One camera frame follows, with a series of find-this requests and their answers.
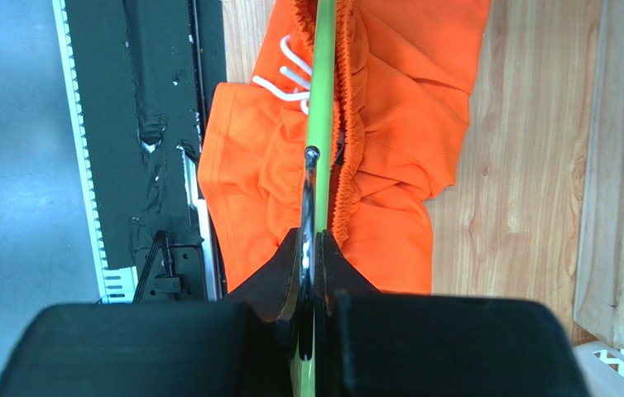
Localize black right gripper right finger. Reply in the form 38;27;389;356
316;232;589;396

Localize white laundry basket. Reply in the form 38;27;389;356
573;341;624;397

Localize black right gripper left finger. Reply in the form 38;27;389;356
0;229;300;396

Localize orange shorts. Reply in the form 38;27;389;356
199;1;490;294

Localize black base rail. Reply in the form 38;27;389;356
53;1;227;304

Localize lime green hanger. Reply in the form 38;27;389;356
290;1;337;396

